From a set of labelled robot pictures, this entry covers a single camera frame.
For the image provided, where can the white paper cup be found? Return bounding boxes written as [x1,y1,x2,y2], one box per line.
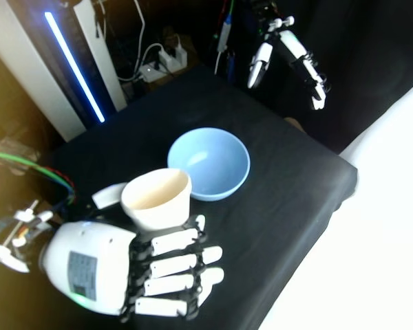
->
[120,168,193,231]

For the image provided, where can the light blue bowl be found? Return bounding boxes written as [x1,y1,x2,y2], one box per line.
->
[167,127,251,202]

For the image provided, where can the grey patterned shoe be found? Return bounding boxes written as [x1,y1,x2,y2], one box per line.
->
[0,133,39,173]

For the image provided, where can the black table cloth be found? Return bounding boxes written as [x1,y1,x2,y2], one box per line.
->
[37,64,359,330]

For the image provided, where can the blue light strip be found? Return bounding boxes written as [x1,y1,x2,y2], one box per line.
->
[43,12,106,124]

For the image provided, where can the white power strip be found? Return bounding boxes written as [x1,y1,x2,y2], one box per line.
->
[138,60,171,83]

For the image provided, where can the white computer tower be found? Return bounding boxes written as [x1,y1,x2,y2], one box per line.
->
[0,0,127,142]

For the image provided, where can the small white plug charger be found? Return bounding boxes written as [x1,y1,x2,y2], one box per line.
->
[158,49,176,69]

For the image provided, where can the tall white plug charger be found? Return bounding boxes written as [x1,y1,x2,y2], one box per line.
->
[173,33,189,68]

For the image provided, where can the blue hanging object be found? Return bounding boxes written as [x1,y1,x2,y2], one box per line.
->
[226,49,237,82]

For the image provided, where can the brown wooden piece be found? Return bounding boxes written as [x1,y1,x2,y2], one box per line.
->
[284,116,306,131]

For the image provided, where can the white hanging adapter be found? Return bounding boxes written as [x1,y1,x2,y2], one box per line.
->
[217,20,232,52]

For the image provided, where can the blue cable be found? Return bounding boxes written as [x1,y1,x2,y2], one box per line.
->
[50,185,76,211]

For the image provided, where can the short white cable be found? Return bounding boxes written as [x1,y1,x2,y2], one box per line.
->
[136,43,165,69]

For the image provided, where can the long white cable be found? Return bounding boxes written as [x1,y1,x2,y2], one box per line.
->
[118,0,147,83]

